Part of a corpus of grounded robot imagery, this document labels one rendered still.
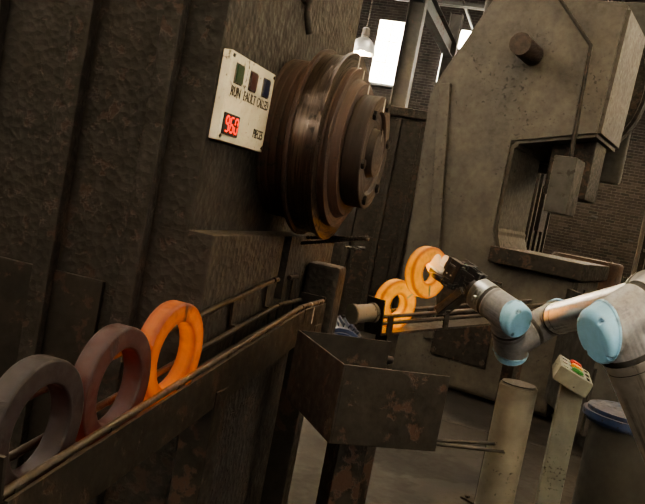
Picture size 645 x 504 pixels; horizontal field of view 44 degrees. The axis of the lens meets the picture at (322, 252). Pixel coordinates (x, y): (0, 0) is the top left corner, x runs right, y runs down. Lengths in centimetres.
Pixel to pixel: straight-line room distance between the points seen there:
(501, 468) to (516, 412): 18
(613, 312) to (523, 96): 309
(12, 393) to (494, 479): 189
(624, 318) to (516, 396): 95
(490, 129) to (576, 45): 64
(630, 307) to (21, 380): 116
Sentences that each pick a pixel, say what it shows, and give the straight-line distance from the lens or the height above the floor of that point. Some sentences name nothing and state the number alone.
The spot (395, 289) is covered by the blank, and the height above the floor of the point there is 75.
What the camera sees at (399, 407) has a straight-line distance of 140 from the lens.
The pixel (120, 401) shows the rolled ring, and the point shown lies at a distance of 128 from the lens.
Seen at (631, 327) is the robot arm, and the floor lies 85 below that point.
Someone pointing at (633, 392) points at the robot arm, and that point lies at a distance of 174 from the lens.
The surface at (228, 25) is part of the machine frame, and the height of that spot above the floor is 129.
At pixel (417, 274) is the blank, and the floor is 82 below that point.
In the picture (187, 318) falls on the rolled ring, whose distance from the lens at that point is 137.
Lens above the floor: 99
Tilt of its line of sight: 4 degrees down
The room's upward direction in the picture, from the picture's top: 11 degrees clockwise
